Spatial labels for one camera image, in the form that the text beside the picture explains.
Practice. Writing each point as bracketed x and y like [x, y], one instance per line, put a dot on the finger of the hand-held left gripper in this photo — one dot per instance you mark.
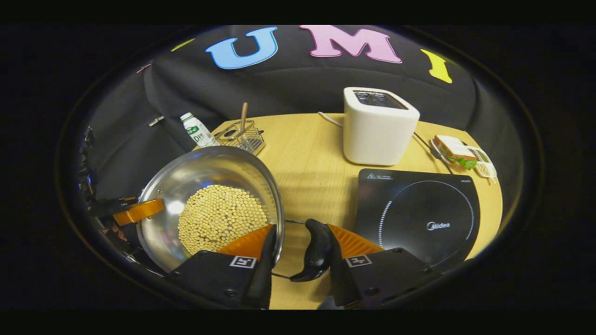
[139, 211]

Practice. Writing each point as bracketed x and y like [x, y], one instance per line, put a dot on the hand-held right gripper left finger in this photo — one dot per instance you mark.
[263, 274]

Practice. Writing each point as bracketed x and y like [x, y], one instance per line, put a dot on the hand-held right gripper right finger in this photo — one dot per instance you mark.
[337, 279]

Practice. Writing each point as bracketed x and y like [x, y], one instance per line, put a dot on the black induction cooktop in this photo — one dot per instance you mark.
[419, 218]

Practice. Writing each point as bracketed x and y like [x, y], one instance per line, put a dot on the pile of yellow soybeans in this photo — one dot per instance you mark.
[219, 218]

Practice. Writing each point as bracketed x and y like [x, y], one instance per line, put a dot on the small metal clip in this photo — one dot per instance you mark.
[156, 121]

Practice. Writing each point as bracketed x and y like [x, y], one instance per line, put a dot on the white plastic bottle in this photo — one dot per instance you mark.
[198, 130]

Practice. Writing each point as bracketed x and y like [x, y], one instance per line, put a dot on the wooden stick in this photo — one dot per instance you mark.
[243, 116]

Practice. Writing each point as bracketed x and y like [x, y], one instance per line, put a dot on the white toaster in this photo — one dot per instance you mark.
[377, 135]

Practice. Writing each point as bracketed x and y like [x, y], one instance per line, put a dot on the white plate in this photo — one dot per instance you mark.
[435, 151]

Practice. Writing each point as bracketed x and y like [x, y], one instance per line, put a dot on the sandwich with lettuce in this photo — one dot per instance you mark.
[456, 152]

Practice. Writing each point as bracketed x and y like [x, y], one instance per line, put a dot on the white divided tray of beans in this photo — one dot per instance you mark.
[486, 165]

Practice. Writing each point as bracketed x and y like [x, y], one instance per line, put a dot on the black backdrop cloth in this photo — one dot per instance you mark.
[302, 83]

